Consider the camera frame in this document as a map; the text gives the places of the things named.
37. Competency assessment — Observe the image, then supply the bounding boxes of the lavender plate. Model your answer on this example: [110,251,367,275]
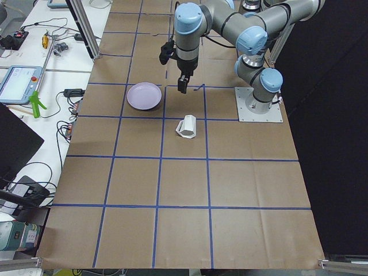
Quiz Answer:
[126,82,162,110]

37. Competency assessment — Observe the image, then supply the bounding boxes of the black power adapter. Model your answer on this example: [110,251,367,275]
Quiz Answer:
[63,89,85,98]

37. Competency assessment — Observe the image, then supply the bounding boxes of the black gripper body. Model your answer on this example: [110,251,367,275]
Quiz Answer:
[177,57,198,81]

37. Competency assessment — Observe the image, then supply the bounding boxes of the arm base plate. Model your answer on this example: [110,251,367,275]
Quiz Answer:
[234,87,283,123]

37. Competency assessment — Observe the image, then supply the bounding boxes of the black monitor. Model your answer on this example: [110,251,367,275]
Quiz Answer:
[1,105,44,189]

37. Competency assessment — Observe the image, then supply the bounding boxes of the yellow tool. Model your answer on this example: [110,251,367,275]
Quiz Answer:
[41,33,49,49]

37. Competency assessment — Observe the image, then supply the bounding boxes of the teach pendant tablet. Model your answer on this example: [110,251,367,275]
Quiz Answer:
[1,65,42,105]

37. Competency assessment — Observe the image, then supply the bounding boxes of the aluminium frame post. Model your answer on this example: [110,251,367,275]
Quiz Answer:
[66,0,101,60]

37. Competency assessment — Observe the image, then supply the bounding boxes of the brown paper table cover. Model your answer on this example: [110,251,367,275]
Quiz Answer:
[38,1,323,269]

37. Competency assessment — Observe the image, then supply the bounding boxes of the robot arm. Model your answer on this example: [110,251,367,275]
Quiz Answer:
[173,1,324,114]

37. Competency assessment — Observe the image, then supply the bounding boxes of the white angular cup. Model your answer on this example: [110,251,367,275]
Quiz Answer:
[175,115,197,139]

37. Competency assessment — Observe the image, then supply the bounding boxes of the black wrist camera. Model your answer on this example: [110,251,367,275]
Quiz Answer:
[159,40,177,65]

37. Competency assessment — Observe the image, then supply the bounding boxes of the green plastic clamp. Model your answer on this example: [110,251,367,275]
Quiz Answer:
[28,90,47,118]

